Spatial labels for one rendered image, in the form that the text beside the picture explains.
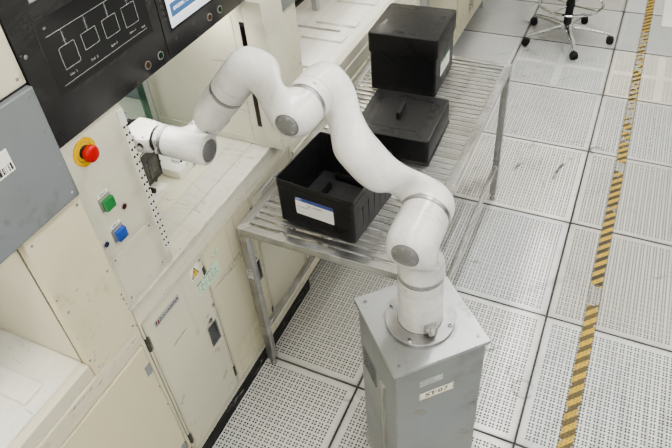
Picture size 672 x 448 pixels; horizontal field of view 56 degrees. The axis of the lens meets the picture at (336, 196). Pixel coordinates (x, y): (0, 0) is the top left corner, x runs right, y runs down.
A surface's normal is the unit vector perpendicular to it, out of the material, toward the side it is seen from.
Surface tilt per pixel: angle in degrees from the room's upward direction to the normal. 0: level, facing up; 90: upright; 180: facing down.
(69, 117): 90
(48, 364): 0
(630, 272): 0
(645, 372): 0
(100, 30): 90
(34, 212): 90
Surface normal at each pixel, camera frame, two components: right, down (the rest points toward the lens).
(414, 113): -0.07, -0.75
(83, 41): 0.91, 0.22
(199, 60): -0.41, 0.62
